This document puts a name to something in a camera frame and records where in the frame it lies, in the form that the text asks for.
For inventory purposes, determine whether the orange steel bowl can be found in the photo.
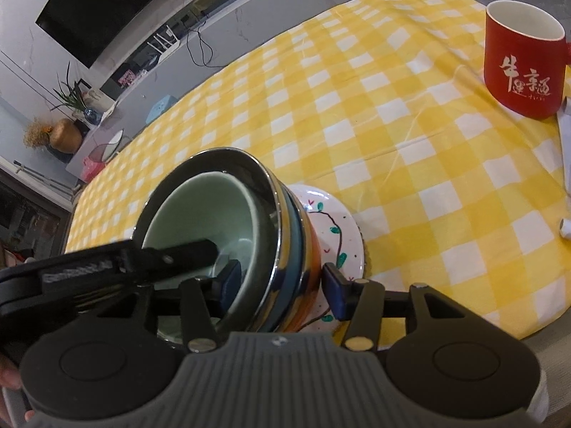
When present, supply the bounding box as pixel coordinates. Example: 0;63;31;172
259;184;321;332

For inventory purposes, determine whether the white fruity painted plate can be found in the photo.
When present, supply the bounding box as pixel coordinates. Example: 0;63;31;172
288;184;359;333

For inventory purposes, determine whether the blue steel bowl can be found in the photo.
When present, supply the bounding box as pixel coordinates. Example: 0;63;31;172
248;163;305;332

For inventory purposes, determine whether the green ceramic bowl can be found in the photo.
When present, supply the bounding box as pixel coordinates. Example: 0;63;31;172
136;172;276;334

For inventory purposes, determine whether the clear glass sticker plate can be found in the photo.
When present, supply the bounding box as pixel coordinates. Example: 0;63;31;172
354;224;367;278

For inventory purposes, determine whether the person left hand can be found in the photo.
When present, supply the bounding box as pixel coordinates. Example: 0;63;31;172
0;356;21;427

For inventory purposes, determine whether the pink plastic basket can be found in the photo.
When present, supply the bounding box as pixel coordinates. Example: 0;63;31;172
80;157;106;184

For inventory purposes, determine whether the white round stool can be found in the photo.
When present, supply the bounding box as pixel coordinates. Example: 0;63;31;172
92;129;124;163

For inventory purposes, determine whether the golden brown vase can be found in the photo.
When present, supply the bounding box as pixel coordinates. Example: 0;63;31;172
49;119;83;155

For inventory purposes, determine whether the small plant in blue vase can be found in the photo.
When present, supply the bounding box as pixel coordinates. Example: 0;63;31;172
51;64;102;126

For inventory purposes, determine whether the light blue plastic stool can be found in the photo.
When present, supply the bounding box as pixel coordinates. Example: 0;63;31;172
145;95;178;125

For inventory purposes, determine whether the yellow checkered tablecloth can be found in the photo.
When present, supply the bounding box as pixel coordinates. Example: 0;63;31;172
67;0;570;338

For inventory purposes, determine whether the white wifi router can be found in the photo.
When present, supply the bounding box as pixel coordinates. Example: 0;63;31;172
146;24;180;55

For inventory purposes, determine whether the grey tv console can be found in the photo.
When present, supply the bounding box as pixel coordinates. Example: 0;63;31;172
66;0;350;177

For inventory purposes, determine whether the red ceramic mug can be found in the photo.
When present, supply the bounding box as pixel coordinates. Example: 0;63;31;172
484;0;570;120

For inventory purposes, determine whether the black power cable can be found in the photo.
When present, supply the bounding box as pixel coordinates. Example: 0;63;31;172
185;12;227;69

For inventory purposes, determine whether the black wall television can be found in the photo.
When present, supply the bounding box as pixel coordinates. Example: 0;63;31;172
36;0;153;68

